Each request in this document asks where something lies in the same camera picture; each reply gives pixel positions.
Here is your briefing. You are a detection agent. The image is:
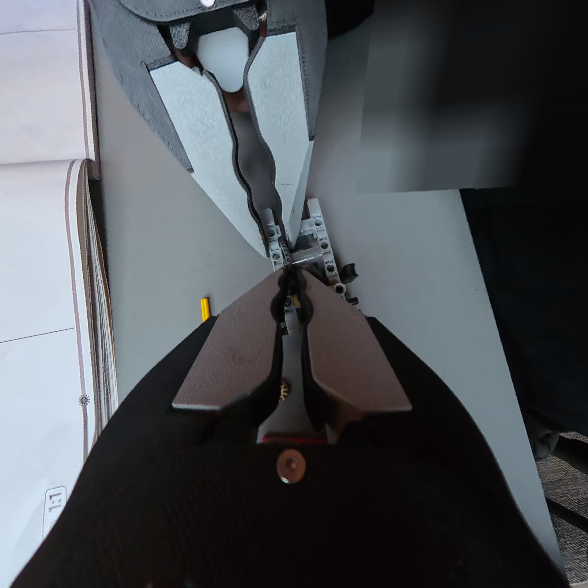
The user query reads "red lego axle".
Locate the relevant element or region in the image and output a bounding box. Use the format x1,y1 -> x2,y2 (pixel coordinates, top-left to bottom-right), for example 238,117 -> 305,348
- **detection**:
263,434 -> 328,445

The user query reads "person's dark clothing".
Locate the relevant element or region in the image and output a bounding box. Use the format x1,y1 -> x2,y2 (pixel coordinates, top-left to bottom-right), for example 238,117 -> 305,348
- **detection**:
459,186 -> 588,460

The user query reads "grey lego frame assembly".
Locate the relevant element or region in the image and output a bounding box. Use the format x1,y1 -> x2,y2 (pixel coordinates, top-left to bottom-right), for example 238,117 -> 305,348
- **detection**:
259,198 -> 361,336

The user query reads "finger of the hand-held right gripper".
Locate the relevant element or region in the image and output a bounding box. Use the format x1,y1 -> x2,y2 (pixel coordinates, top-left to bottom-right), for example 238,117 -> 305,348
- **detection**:
246,31 -> 315,235
148,64 -> 281,259

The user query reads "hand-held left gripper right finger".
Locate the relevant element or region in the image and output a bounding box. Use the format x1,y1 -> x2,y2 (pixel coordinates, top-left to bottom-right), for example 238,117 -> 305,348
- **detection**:
294,269 -> 413,432

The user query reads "lego instruction booklet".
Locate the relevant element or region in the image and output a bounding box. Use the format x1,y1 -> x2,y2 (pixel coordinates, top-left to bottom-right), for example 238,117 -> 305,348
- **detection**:
0,0 -> 120,547

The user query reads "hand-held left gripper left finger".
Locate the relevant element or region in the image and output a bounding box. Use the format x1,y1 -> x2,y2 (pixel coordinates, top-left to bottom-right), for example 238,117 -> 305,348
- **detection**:
172,270 -> 290,430

